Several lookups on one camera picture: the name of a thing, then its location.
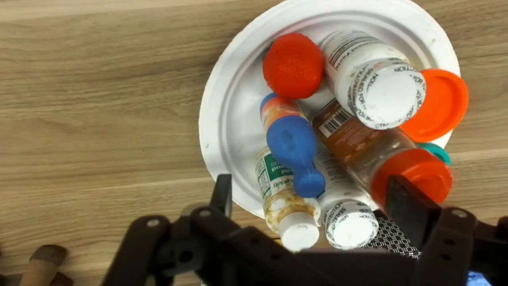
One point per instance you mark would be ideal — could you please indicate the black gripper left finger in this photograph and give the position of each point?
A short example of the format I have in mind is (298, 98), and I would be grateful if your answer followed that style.
(160, 249)

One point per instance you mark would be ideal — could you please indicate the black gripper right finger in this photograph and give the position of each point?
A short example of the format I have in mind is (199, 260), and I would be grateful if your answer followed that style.
(450, 244)

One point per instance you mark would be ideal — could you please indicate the teal-lid green dough can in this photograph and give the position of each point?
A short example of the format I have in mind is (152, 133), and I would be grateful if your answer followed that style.
(439, 154)

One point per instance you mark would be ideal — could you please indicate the orange-lid brown spice jar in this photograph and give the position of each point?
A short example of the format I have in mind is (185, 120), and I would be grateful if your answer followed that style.
(371, 154)

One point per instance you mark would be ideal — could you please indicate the white bottle green label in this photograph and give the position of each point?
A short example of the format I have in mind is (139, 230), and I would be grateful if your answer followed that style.
(283, 212)

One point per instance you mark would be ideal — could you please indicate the blue bowling pin toy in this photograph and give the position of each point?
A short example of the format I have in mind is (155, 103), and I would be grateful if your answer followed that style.
(291, 144)

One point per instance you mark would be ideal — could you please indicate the white bottle dark blue label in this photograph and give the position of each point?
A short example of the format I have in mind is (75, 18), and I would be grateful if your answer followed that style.
(375, 85)

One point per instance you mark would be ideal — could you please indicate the white paper plate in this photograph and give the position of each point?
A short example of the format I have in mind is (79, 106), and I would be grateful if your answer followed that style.
(233, 117)

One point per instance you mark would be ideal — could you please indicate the black mesh basket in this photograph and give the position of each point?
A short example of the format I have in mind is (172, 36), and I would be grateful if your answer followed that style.
(394, 241)

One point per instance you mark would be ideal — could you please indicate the brown moose plush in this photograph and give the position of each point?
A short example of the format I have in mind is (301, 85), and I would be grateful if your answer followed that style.
(45, 265)

